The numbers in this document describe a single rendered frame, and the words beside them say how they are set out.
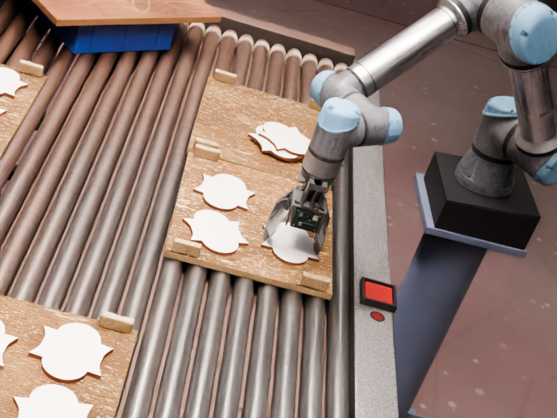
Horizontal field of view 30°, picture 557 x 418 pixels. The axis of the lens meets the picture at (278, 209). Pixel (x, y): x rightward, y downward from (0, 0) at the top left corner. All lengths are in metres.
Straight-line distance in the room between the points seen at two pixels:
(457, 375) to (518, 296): 0.67
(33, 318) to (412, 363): 1.36
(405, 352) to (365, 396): 0.97
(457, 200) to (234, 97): 0.63
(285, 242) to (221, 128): 0.47
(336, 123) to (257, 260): 0.34
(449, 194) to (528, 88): 0.40
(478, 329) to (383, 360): 1.91
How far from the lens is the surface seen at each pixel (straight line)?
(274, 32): 3.15
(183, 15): 2.84
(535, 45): 2.20
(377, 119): 2.07
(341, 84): 2.16
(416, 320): 2.84
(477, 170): 2.63
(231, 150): 2.48
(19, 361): 1.77
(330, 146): 2.01
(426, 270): 2.77
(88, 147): 2.37
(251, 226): 2.23
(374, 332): 2.10
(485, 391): 3.66
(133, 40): 2.83
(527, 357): 3.91
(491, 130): 2.59
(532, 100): 2.36
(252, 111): 2.68
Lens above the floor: 2.13
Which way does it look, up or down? 31 degrees down
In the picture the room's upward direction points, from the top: 19 degrees clockwise
